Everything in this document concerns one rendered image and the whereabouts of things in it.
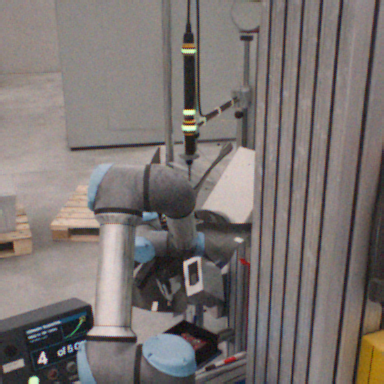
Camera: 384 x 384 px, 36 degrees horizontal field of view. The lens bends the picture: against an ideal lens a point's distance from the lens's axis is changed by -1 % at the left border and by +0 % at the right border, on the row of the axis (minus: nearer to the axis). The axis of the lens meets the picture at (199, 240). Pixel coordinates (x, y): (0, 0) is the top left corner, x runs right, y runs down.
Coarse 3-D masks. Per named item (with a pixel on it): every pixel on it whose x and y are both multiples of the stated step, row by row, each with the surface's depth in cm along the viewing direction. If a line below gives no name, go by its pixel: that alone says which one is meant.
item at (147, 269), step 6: (144, 264) 195; (150, 264) 193; (156, 264) 193; (138, 270) 195; (144, 270) 193; (150, 270) 193; (138, 276) 194; (144, 276) 192; (150, 276) 194; (138, 282) 193; (144, 282) 193; (138, 288) 193
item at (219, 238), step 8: (200, 224) 212; (208, 224) 211; (216, 224) 211; (224, 224) 210; (232, 224) 208; (240, 224) 207; (248, 224) 205; (208, 232) 205; (216, 232) 204; (224, 232) 203; (232, 232) 202; (240, 232) 201; (248, 232) 200; (208, 240) 201; (216, 240) 200; (224, 240) 199; (232, 240) 198; (208, 248) 198; (216, 248) 197; (224, 248) 196; (232, 248) 195; (216, 256) 194; (224, 256) 194
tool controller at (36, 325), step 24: (24, 312) 153; (48, 312) 150; (72, 312) 150; (0, 336) 141; (24, 336) 144; (48, 336) 147; (72, 336) 151; (0, 360) 141; (24, 360) 144; (72, 360) 151
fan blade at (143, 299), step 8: (152, 280) 212; (176, 280) 212; (136, 288) 212; (144, 288) 211; (152, 288) 210; (184, 288) 211; (136, 296) 211; (144, 296) 210; (152, 296) 209; (160, 296) 209; (176, 296) 209; (184, 296) 209; (136, 304) 210; (144, 304) 209; (152, 304) 208; (160, 304) 208; (176, 304) 208; (184, 304) 208; (160, 312) 207; (168, 312) 206; (176, 312) 206
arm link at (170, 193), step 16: (160, 176) 138; (176, 176) 140; (160, 192) 137; (176, 192) 139; (192, 192) 145; (160, 208) 140; (176, 208) 142; (192, 208) 147; (176, 224) 154; (192, 224) 159; (176, 240) 167; (192, 240) 169; (176, 256) 179; (192, 256) 178
